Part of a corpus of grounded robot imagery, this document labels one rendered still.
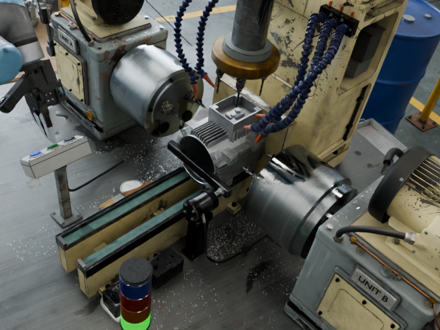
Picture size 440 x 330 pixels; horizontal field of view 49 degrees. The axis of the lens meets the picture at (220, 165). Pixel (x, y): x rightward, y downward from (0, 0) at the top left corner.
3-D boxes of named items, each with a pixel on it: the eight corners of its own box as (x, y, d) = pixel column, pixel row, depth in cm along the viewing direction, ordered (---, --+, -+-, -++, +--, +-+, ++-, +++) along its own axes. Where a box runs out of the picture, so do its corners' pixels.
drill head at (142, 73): (143, 77, 184) (145, 16, 167) (208, 127, 167) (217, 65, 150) (86, 99, 170) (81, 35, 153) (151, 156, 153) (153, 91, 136)
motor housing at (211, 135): (219, 141, 162) (226, 94, 149) (260, 172, 153) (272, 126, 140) (173, 165, 151) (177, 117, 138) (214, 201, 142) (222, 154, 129)
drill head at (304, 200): (272, 176, 154) (289, 114, 137) (380, 259, 135) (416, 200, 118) (215, 213, 140) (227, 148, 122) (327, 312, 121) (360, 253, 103)
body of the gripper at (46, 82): (69, 101, 127) (52, 57, 123) (38, 113, 122) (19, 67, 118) (57, 101, 133) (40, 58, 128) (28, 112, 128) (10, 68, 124)
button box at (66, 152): (82, 150, 138) (75, 133, 137) (93, 152, 133) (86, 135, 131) (25, 176, 129) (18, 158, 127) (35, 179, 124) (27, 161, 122)
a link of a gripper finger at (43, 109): (55, 126, 124) (42, 93, 121) (50, 128, 124) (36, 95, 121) (48, 125, 128) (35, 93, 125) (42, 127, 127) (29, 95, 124)
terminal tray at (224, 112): (234, 110, 150) (237, 91, 145) (258, 128, 145) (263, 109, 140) (205, 125, 143) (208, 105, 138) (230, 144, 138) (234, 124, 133)
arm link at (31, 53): (10, 49, 115) (-3, 52, 122) (18, 69, 117) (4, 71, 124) (44, 39, 120) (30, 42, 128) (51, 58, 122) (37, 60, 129)
